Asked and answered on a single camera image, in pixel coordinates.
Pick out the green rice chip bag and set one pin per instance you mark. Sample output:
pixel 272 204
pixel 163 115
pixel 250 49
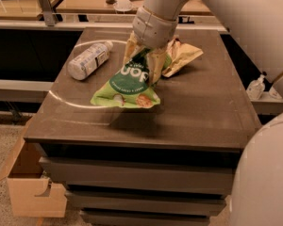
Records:
pixel 129 88

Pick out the metal bracket post left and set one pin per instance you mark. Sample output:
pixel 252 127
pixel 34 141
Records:
pixel 49 15

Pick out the white plastic bottle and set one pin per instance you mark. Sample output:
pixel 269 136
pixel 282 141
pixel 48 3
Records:
pixel 88 61

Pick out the grey drawer cabinet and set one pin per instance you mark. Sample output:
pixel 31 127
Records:
pixel 170 164

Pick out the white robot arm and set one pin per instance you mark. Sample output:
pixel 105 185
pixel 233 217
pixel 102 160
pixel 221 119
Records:
pixel 257 27

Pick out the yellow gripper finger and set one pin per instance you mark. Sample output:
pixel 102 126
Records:
pixel 155 61
pixel 133 46

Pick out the brown yellow chip bag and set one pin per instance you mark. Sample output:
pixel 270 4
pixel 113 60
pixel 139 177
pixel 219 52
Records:
pixel 179 54

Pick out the cardboard box on floor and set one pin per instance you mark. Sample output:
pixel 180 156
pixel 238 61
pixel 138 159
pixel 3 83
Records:
pixel 31 195

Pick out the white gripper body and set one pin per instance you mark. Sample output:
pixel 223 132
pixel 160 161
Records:
pixel 154 29

